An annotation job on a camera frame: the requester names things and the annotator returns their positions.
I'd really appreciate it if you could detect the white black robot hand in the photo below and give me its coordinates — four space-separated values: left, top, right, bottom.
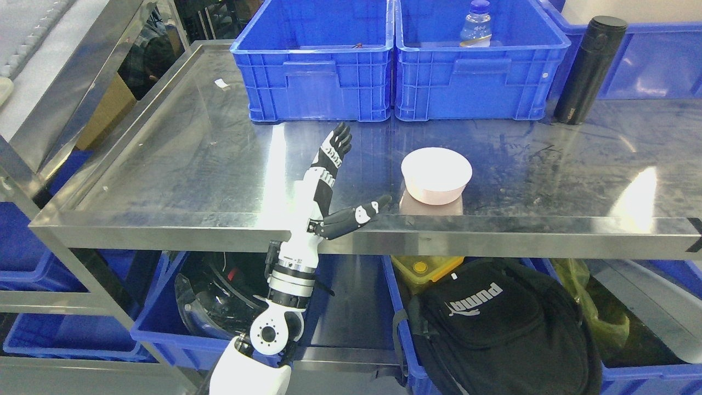
305 122 393 240

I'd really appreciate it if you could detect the pink ikea bowl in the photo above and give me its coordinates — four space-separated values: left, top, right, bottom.
400 147 473 206

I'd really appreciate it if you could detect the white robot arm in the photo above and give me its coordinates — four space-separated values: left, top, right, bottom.
202 182 333 394

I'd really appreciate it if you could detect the blue plastic crate middle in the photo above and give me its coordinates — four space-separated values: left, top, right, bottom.
394 1 571 122

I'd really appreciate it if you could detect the blue plastic crate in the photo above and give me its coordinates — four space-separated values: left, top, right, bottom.
394 1 571 122
541 1 701 100
230 1 394 122

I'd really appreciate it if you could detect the stainless steel shelf rack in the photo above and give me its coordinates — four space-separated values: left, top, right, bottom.
0 0 702 395

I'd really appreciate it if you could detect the blue plastic crate left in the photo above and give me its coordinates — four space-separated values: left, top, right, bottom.
230 1 394 122

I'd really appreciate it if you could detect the yellow plastic container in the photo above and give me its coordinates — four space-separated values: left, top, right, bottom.
389 255 465 286

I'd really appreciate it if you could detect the clear water bottle blue cap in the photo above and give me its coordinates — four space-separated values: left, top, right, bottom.
459 1 492 48

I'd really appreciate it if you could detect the black helmet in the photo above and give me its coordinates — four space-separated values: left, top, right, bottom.
174 251 268 341

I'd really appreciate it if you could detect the black puma bag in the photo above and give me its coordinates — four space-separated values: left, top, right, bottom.
384 258 603 394

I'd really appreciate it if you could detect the blue lower crate left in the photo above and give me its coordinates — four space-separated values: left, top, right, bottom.
131 251 234 370

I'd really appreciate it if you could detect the black thermos flask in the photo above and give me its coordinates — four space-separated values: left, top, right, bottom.
554 15 629 125

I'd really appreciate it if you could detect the blue crate far left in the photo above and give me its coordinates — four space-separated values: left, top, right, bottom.
1 150 137 292

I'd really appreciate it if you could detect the blue plastic crate right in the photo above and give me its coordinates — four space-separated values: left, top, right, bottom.
541 1 701 100

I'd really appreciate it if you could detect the blue lower crate right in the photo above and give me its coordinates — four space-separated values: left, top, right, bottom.
381 256 701 394

